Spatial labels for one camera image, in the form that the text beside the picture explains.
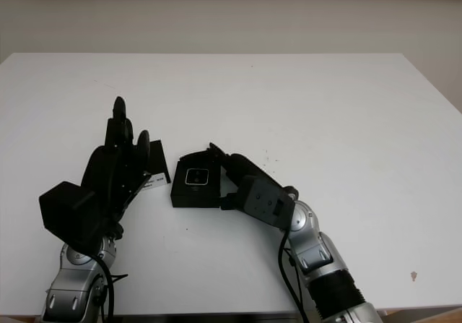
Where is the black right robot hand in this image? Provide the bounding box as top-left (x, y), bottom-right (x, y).
top-left (178, 142), bottom-right (287, 211)

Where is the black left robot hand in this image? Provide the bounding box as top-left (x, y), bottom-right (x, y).
top-left (81, 97), bottom-right (153, 237)

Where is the small silver depth camera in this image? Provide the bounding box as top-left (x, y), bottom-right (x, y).
top-left (184, 168), bottom-right (211, 186)

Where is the black box base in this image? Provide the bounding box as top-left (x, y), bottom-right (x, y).
top-left (170, 154), bottom-right (223, 209)

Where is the black RealSense box lid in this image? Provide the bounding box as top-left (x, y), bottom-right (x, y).
top-left (141, 139), bottom-right (171, 191)

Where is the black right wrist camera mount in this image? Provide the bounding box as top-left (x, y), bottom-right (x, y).
top-left (239, 174), bottom-right (297, 230)

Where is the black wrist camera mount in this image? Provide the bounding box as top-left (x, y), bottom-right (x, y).
top-left (38, 181), bottom-right (97, 252)
top-left (239, 174), bottom-right (297, 230)

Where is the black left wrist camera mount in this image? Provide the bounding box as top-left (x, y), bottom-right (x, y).
top-left (38, 181), bottom-right (97, 252)

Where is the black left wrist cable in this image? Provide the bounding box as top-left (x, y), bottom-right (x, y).
top-left (91, 251), bottom-right (129, 319)

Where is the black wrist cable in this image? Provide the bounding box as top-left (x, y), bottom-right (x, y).
top-left (279, 226), bottom-right (315, 323)
top-left (91, 251), bottom-right (129, 319)

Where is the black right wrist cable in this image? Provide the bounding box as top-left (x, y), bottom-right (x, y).
top-left (279, 226), bottom-right (315, 323)

